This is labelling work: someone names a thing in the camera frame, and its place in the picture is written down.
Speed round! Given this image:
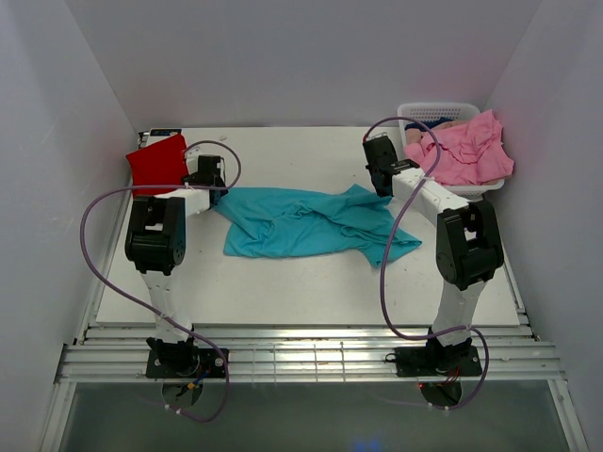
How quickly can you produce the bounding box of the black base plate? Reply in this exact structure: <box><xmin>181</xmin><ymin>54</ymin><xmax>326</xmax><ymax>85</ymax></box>
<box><xmin>144</xmin><ymin>347</ymin><xmax>229</xmax><ymax>379</ymax></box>
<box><xmin>393</xmin><ymin>346</ymin><xmax>482</xmax><ymax>377</ymax></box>

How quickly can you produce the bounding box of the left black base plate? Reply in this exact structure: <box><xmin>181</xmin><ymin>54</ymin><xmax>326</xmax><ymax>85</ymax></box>
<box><xmin>144</xmin><ymin>347</ymin><xmax>229</xmax><ymax>379</ymax></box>

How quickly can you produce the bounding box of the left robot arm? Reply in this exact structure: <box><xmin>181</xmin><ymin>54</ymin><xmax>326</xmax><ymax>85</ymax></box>
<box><xmin>124</xmin><ymin>154</ymin><xmax>226</xmax><ymax>377</ymax></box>

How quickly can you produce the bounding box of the white plastic basket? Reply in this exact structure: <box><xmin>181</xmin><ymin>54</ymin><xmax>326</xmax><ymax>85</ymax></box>
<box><xmin>397</xmin><ymin>102</ymin><xmax>504</xmax><ymax>199</ymax></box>

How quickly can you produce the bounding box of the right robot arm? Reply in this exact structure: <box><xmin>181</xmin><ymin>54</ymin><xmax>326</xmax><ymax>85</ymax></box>
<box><xmin>363</xmin><ymin>135</ymin><xmax>504</xmax><ymax>377</ymax></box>

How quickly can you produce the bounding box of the beige garment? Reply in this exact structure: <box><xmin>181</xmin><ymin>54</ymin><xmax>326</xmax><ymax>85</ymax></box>
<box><xmin>405</xmin><ymin>121</ymin><xmax>466</xmax><ymax>144</ymax></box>

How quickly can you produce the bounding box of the blue label plate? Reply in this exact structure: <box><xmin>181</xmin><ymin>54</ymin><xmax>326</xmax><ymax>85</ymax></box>
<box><xmin>149</xmin><ymin>128</ymin><xmax>182</xmax><ymax>137</ymax></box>

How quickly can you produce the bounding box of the aluminium rail frame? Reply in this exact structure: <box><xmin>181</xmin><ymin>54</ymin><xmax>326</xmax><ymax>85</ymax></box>
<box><xmin>54</xmin><ymin>187</ymin><xmax>566</xmax><ymax>387</ymax></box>

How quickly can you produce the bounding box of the dark blue garment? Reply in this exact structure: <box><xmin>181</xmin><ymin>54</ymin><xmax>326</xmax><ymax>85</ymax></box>
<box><xmin>404</xmin><ymin>121</ymin><xmax>444</xmax><ymax>133</ymax></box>

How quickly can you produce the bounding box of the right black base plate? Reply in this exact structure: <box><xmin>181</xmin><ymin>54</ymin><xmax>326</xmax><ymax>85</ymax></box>
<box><xmin>393</xmin><ymin>346</ymin><xmax>482</xmax><ymax>377</ymax></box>

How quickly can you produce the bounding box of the teal t shirt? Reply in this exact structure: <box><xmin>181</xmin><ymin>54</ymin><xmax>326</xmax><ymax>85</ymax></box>
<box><xmin>216</xmin><ymin>185</ymin><xmax>394</xmax><ymax>267</ymax></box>

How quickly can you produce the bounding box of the folded red t shirt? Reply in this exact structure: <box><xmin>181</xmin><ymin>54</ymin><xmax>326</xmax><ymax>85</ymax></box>
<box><xmin>126</xmin><ymin>134</ymin><xmax>188</xmax><ymax>186</ymax></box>

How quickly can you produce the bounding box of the pink t shirt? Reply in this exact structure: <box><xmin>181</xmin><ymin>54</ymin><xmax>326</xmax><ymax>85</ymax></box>
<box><xmin>403</xmin><ymin>110</ymin><xmax>514</xmax><ymax>186</ymax></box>

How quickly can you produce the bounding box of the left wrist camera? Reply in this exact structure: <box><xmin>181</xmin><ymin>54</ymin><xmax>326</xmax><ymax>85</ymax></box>
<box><xmin>185</xmin><ymin>153</ymin><xmax>200</xmax><ymax>175</ymax></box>

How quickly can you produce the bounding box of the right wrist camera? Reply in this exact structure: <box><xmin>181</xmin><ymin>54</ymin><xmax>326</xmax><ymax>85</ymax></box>
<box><xmin>363</xmin><ymin>132</ymin><xmax>388</xmax><ymax>142</ymax></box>

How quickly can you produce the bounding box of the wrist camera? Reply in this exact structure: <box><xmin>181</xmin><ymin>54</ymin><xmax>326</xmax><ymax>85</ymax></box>
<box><xmin>185</xmin><ymin>153</ymin><xmax>200</xmax><ymax>175</ymax></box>
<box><xmin>363</xmin><ymin>132</ymin><xmax>388</xmax><ymax>142</ymax></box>

